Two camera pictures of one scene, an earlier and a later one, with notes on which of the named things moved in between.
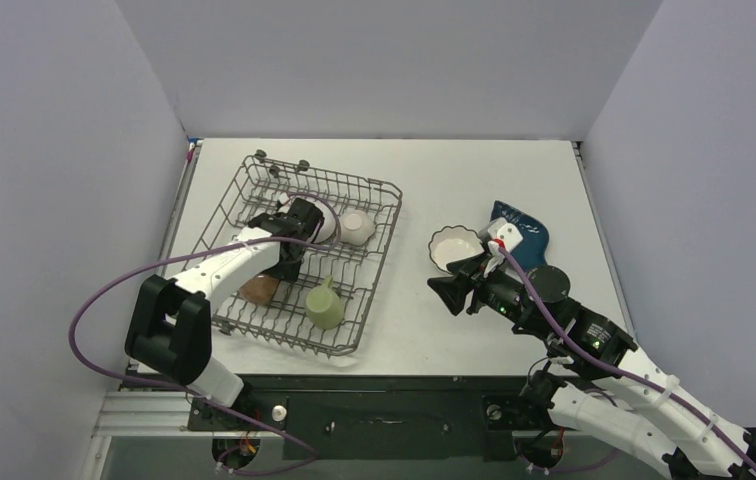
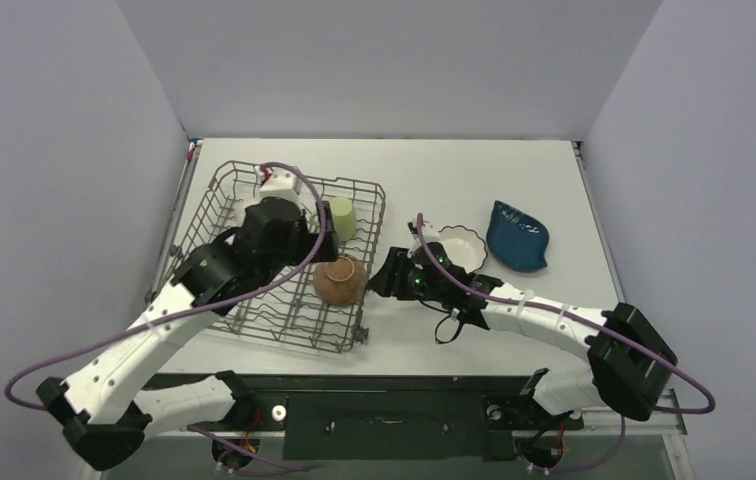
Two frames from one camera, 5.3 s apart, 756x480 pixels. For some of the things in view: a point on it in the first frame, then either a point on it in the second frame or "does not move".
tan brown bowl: x=258 y=290 -> x=341 y=283
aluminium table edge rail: x=578 y=150 does not move
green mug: x=324 y=307 -> x=344 y=218
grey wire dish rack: x=325 y=304 does not move
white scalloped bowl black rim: x=451 y=244 does not move
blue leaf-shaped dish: x=531 y=251 does not move
